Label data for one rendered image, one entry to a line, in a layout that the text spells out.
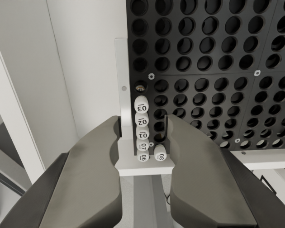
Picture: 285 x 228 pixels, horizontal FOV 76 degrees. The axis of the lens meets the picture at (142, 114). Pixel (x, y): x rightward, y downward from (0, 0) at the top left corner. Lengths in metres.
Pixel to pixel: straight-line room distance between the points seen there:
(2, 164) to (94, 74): 0.34
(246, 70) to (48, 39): 0.19
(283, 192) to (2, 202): 0.54
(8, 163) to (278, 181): 0.52
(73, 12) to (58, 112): 0.11
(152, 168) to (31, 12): 0.19
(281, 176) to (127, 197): 1.52
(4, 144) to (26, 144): 0.41
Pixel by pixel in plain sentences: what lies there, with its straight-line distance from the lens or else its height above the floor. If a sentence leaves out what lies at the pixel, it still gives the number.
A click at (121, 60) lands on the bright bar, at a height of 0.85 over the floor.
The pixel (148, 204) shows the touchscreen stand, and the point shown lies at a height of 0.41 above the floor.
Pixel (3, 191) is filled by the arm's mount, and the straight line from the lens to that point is 0.52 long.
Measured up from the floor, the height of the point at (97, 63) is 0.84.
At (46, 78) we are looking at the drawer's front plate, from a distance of 0.20.
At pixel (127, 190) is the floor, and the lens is 1.70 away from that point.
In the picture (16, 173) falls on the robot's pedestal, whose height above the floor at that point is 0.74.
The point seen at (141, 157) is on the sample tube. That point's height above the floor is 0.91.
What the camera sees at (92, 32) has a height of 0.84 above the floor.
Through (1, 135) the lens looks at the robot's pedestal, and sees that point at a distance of 0.59.
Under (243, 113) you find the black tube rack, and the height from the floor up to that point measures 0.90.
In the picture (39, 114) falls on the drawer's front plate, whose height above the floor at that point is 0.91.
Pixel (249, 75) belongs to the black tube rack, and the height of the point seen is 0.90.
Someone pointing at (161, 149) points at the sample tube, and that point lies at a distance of 0.19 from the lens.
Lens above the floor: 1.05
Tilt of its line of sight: 61 degrees down
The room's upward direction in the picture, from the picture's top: 175 degrees clockwise
